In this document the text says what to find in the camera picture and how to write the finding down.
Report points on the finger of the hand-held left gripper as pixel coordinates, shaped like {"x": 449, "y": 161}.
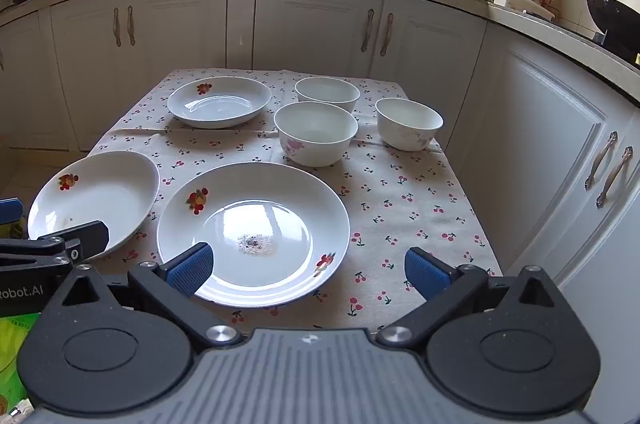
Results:
{"x": 90, "y": 236}
{"x": 10, "y": 210}

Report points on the white bowl pink flower print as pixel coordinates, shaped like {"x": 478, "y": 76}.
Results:
{"x": 407, "y": 129}
{"x": 327, "y": 90}
{"x": 315, "y": 144}

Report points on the green snack package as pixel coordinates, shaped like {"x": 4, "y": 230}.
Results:
{"x": 15, "y": 344}

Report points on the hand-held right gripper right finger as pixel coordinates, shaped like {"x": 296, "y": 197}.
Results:
{"x": 425, "y": 271}

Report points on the large white fruit-print plate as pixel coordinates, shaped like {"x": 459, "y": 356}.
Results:
{"x": 260, "y": 204}

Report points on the white kitchen cabinets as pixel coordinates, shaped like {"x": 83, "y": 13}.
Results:
{"x": 165, "y": 54}

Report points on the cherry print tablecloth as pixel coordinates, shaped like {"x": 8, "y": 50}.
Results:
{"x": 400, "y": 204}

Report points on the black wok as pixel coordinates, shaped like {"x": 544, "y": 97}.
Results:
{"x": 610, "y": 12}

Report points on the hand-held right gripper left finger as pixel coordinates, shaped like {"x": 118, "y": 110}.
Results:
{"x": 192, "y": 266}

